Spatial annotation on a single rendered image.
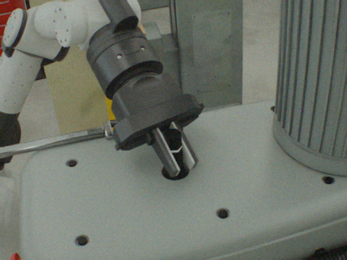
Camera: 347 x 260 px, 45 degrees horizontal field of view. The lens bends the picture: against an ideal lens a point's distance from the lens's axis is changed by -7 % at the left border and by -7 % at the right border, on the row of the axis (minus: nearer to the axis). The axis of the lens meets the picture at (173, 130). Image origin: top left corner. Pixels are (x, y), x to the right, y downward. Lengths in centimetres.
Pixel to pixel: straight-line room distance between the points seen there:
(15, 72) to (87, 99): 163
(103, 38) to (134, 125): 13
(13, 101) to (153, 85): 44
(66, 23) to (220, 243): 35
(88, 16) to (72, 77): 183
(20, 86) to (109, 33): 38
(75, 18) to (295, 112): 32
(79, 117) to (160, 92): 202
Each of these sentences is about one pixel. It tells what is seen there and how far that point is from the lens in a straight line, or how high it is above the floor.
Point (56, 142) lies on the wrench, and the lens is 67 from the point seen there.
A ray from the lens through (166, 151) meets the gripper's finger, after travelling 55.
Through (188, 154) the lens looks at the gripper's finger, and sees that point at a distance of 56.
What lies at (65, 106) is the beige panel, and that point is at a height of 95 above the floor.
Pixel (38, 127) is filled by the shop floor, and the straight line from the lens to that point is 416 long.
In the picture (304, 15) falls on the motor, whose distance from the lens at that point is 51.
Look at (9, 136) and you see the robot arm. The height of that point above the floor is 172.
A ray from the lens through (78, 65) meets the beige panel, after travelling 242.
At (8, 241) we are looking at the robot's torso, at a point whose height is 154.
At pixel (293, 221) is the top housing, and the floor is 188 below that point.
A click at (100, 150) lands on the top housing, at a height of 189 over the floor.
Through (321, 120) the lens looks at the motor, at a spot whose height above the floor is 197.
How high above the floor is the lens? 229
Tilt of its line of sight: 37 degrees down
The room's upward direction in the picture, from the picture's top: 5 degrees counter-clockwise
